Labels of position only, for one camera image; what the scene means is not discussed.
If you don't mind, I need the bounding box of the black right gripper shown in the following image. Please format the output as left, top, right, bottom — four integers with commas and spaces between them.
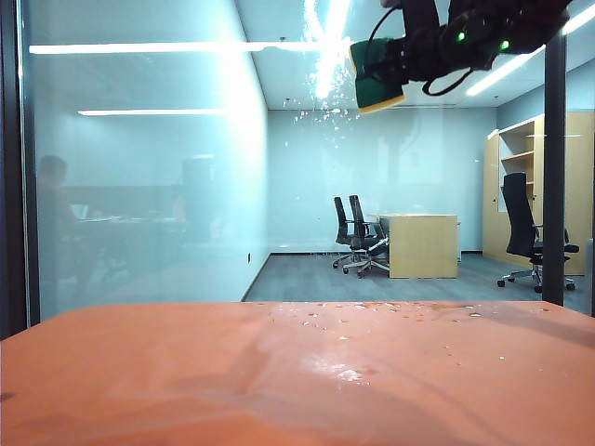
371, 0, 448, 87

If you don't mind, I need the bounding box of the yellow sponge with green pad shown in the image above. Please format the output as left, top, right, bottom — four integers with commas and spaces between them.
348, 38, 406, 116

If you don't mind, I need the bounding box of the diagonal ceiling light strip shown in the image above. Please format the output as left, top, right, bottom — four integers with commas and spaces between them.
466, 7, 595, 98

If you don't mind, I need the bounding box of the light wooden office desk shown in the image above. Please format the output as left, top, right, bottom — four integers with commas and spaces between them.
369, 214, 461, 280

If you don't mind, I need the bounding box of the tall-backed black office chair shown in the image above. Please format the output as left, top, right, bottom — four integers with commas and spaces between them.
496, 173, 580, 294

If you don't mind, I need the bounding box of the thin black camera cable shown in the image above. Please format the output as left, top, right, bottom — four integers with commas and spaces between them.
364, 6, 402, 78

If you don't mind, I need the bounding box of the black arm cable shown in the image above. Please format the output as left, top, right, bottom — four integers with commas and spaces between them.
420, 44, 548, 98

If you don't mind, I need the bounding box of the black vertical glass frame post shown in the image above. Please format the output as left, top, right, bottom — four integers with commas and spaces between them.
541, 32, 567, 308

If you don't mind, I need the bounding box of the dark window frame edge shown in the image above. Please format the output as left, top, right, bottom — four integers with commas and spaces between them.
0, 0, 42, 343

